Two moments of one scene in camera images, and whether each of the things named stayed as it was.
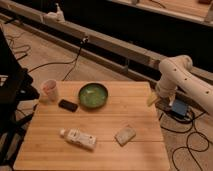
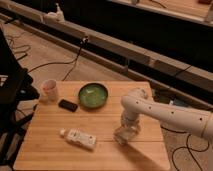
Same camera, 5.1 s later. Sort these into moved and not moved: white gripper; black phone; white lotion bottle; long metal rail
Moved: white gripper
Not moved: black phone; long metal rail; white lotion bottle
